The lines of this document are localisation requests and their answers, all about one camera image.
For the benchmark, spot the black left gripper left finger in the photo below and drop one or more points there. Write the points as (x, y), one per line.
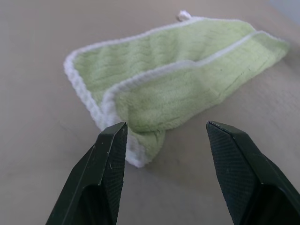
(103, 168)

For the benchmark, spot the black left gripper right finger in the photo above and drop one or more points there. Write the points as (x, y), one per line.
(243, 178)

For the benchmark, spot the green cloth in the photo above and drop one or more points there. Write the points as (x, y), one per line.
(164, 93)

